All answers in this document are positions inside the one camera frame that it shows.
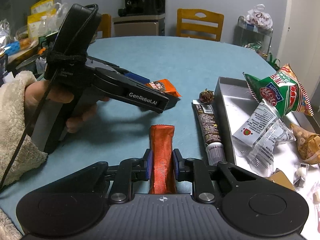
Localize small clear candy packet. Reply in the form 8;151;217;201
293;163;309;189

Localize orange snack wrapper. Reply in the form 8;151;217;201
146;79;181;98

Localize fuzzy beige sleeve forearm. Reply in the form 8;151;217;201
0;70;48;240

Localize wooden chair left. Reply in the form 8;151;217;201
97;14;112;38

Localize brown paper snack bag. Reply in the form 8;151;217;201
290;123;320;165

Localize black water dispenser machine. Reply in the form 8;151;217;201
113;0;165;37

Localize clear pink snack packet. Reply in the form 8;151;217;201
311;184;320;232

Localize orange stick snack pack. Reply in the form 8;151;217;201
149;125;176;194

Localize wooden chair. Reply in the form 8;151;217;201
176;8;225;42
97;14;112;38

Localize white door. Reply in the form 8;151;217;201
277;0;319;94

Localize green red chip bag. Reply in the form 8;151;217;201
244;64;314;116

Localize white Dove plastic bag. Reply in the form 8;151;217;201
245;4;273;30

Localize green shopping bag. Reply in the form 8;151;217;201
266;53;280;71

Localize brown chocolate bar tube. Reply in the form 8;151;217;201
192;100;226;166

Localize person's left hand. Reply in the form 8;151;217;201
24;80;97;133

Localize clear newspaper print snack bag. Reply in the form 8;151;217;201
233;100;296;177

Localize wooden chair far middle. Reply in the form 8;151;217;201
176;8;225;42

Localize yellow snack bags pile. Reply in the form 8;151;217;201
27;0;69;40

